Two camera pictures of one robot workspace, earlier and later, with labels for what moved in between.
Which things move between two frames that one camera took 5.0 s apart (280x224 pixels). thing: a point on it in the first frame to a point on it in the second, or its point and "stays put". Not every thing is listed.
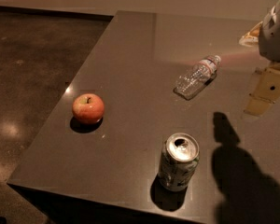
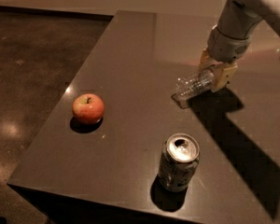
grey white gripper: [276, 37] to [226, 48]
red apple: [88, 108] stays put
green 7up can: [178, 162] stays put
